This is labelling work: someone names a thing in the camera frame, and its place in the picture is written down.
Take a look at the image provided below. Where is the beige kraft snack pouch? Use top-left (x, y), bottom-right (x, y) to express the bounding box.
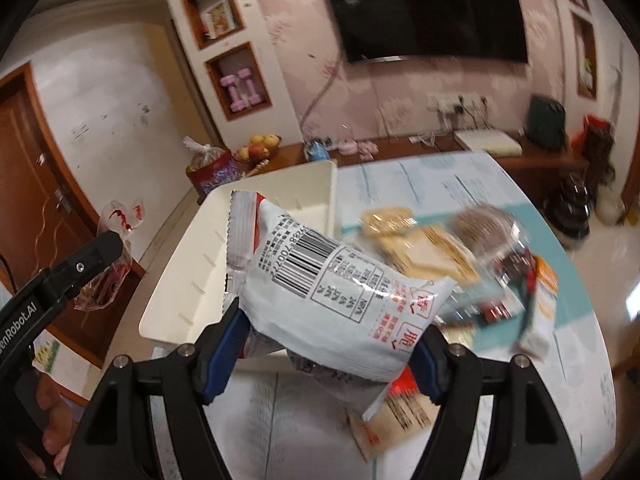
top-left (348, 367), bottom-right (439, 462)

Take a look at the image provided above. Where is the white red snack bag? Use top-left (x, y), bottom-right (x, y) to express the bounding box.
top-left (230, 191), bottom-right (457, 382)

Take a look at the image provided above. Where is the white orange oat bar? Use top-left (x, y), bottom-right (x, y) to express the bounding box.
top-left (518, 256), bottom-right (559, 360)

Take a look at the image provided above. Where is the large rice cracker bag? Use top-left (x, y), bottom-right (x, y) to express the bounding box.
top-left (378, 224), bottom-right (480, 285)

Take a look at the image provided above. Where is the dark red jujube packet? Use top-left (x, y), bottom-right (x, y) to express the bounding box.
top-left (439, 249), bottom-right (536, 328)

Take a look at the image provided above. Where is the round brown cake pack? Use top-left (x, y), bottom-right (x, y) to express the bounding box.
top-left (449, 204), bottom-right (533, 272)

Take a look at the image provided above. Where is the yellow rice cracker pack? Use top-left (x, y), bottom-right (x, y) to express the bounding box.
top-left (360, 207), bottom-right (416, 237)

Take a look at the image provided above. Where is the person left hand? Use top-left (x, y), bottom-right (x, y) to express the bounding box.
top-left (36, 374), bottom-right (77, 474)

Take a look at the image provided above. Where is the white plastic storage bin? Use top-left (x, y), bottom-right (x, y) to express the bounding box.
top-left (139, 160), bottom-right (337, 344)

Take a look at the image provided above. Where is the brown wooden door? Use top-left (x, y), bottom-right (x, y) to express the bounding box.
top-left (0, 63), bottom-right (144, 367)

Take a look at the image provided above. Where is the floral white teal tablecloth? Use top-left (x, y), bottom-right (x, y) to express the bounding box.
top-left (150, 149), bottom-right (618, 480)

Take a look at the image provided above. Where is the red gift box with bag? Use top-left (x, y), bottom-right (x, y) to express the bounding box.
top-left (183, 136), bottom-right (242, 202)

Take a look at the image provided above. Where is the fruit bowl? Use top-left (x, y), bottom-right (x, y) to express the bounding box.
top-left (233, 133), bottom-right (281, 165)

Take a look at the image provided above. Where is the dark ceramic jar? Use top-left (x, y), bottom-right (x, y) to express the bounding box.
top-left (542, 174), bottom-right (591, 249)

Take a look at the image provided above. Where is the wooden tv cabinet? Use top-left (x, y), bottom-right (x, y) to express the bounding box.
top-left (244, 131), bottom-right (591, 206)

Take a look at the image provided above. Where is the blue snow globe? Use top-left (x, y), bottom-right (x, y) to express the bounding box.
top-left (304, 139), bottom-right (331, 162)

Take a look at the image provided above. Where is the white set-top box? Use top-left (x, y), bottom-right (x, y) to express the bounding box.
top-left (454, 129), bottom-right (523, 157)

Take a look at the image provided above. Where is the dark green air fryer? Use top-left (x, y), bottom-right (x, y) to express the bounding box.
top-left (525, 94), bottom-right (566, 152)

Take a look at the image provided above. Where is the pink dumbbell pair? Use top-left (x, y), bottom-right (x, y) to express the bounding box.
top-left (220, 67), bottom-right (262, 113)

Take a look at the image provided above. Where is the framed picture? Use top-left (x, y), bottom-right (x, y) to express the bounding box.
top-left (205, 0), bottom-right (236, 39)

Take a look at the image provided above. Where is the wall power outlet strip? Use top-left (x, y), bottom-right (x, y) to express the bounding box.
top-left (425, 92), bottom-right (487, 114)

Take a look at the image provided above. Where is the black wall television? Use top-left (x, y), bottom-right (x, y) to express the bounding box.
top-left (329, 0), bottom-right (528, 64)

